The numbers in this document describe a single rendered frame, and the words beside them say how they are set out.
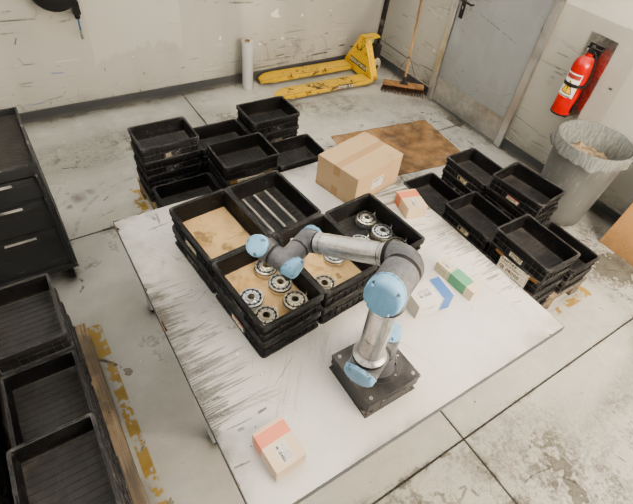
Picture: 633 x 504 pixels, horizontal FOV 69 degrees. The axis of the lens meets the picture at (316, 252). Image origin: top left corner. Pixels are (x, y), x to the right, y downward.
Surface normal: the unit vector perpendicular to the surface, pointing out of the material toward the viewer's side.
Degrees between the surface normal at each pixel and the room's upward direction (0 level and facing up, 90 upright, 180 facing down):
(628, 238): 73
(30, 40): 90
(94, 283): 0
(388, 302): 82
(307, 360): 0
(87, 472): 0
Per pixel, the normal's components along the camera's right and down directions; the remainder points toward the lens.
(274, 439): 0.09, -0.69
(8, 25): 0.53, 0.65
